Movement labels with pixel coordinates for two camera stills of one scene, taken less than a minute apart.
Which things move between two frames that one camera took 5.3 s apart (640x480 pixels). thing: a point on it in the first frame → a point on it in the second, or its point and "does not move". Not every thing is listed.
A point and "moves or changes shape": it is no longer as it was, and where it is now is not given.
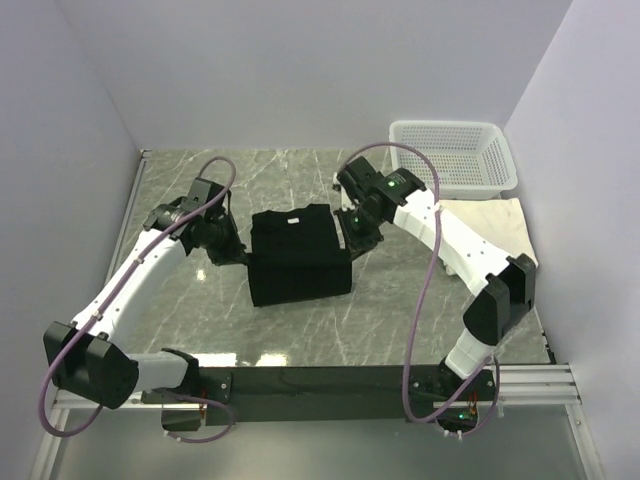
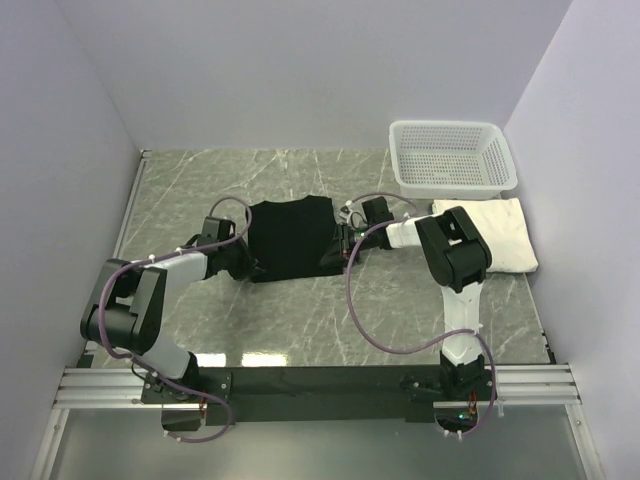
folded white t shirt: x=499 y=219 does not move
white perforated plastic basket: x=472 y=159 does not move
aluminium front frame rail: x=517 y=385 does not move
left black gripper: x=234 y=251 → x=248 y=263
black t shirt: x=297 y=254 moves or changes shape
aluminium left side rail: x=145 y=156 does not move
